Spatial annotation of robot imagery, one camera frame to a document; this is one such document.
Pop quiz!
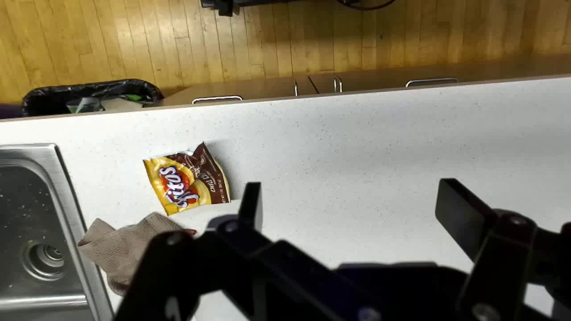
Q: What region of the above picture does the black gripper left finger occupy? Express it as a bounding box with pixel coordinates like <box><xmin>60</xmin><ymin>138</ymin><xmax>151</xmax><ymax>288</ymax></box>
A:
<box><xmin>237</xmin><ymin>181</ymin><xmax>263</xmax><ymax>232</ymax></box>

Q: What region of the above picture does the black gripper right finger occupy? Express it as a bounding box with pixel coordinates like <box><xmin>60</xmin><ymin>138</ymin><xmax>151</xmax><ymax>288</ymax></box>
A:
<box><xmin>433</xmin><ymin>177</ymin><xmax>499</xmax><ymax>264</ymax></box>

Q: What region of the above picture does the yellow brown chips packet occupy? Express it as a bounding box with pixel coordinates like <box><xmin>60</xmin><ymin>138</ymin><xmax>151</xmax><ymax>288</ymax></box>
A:
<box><xmin>140</xmin><ymin>141</ymin><xmax>231</xmax><ymax>218</ymax></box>

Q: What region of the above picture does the brown cloth rag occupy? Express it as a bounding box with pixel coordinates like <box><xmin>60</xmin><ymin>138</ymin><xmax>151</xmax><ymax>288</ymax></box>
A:
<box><xmin>76</xmin><ymin>211</ymin><xmax>197</xmax><ymax>296</ymax></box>

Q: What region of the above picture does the wooden base cabinet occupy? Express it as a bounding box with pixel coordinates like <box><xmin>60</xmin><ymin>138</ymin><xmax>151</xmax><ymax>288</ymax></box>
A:
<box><xmin>158</xmin><ymin>54</ymin><xmax>571</xmax><ymax>109</ymax></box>

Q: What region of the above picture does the black bagged trash bin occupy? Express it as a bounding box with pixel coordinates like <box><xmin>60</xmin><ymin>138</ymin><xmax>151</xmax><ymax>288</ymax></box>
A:
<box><xmin>19</xmin><ymin>79</ymin><xmax>165</xmax><ymax>118</ymax></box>

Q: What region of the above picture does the black equipment stand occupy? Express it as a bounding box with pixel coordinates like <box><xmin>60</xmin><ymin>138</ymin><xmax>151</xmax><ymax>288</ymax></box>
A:
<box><xmin>199</xmin><ymin>0</ymin><xmax>299</xmax><ymax>18</ymax></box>

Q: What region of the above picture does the round sink drain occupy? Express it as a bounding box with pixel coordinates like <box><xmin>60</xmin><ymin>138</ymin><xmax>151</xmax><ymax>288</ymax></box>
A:
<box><xmin>19</xmin><ymin>239</ymin><xmax>67</xmax><ymax>282</ymax></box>

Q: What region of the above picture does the stainless steel double sink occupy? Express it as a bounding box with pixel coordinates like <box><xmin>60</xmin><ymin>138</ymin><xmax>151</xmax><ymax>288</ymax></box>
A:
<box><xmin>0</xmin><ymin>143</ymin><xmax>113</xmax><ymax>321</ymax></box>

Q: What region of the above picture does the silver drawer handle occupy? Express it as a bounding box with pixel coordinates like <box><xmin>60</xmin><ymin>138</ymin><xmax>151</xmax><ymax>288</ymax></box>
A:
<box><xmin>190</xmin><ymin>93</ymin><xmax>246</xmax><ymax>107</ymax></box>
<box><xmin>403</xmin><ymin>77</ymin><xmax>458</xmax><ymax>90</ymax></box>

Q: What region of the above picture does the black floor cable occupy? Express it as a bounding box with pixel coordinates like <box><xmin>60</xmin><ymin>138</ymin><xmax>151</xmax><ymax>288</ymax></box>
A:
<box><xmin>335</xmin><ymin>0</ymin><xmax>397</xmax><ymax>13</ymax></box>

